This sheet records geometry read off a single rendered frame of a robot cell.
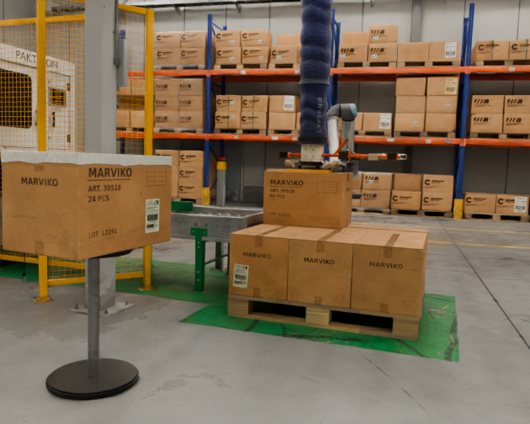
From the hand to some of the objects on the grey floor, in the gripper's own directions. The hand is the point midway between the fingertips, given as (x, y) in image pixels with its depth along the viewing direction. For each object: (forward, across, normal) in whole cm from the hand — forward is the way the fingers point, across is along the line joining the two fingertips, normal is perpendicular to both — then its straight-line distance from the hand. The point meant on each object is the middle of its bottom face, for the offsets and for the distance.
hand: (347, 156), depth 389 cm
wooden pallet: (+31, -108, 0) cm, 112 cm away
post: (-49, -106, -124) cm, 171 cm away
